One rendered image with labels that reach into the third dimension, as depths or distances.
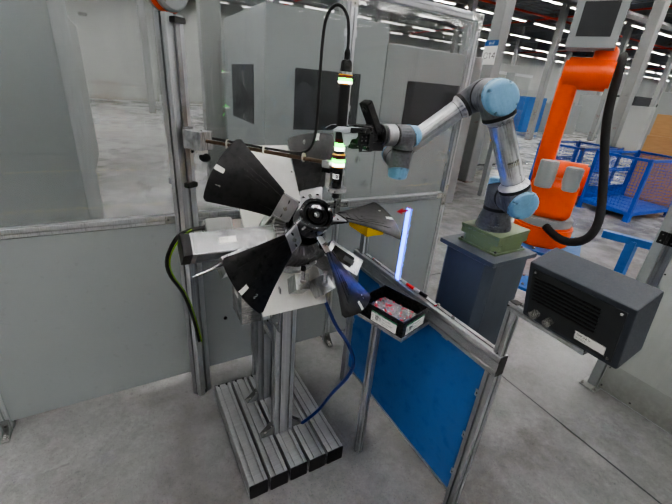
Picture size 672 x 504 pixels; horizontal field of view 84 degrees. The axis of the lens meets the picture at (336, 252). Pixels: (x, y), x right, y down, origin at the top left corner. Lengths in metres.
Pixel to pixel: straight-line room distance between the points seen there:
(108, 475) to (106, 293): 0.79
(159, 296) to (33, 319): 0.50
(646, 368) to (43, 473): 3.07
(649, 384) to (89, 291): 2.98
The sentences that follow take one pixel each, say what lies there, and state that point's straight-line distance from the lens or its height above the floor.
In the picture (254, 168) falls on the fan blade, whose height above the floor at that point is 1.35.
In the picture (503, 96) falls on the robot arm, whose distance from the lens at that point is 1.45.
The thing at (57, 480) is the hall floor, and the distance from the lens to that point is 2.19.
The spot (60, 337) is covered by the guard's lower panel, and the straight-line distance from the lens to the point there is 2.16.
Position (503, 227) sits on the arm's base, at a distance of 1.76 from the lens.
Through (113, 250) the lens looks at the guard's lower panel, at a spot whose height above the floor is 0.86.
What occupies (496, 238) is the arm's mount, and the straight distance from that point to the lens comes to 1.71.
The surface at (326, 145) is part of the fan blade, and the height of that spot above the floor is 1.41.
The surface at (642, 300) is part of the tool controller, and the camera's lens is 1.07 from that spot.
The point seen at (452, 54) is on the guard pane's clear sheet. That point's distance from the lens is 2.53.
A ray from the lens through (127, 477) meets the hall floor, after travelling 2.08.
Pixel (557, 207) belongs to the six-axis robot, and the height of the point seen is 0.54.
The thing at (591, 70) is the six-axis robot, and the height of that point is 1.96.
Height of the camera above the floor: 1.62
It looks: 24 degrees down
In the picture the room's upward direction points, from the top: 5 degrees clockwise
